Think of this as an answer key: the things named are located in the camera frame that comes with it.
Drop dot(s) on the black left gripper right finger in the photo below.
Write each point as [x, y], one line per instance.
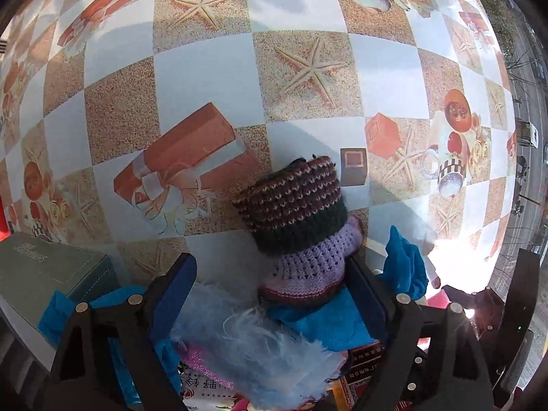
[431, 357]

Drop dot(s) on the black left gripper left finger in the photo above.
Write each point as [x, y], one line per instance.
[107, 342]

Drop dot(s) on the striped knitted sock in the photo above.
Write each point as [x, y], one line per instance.
[298, 218]

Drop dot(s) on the red patterned tissue box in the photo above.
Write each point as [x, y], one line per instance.
[351, 385]

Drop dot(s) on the blue cloth on right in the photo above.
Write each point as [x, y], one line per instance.
[404, 269]

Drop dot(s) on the floral tissue pack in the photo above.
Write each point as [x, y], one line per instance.
[203, 390]

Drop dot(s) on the grey-green cardboard box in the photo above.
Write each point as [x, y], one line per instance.
[33, 269]

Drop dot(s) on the blue cloth near box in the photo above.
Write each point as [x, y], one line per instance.
[103, 333]

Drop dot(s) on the light blue fluffy plush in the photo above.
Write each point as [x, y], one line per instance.
[265, 362]

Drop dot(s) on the checkered patterned tablecloth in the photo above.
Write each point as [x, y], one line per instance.
[127, 126]

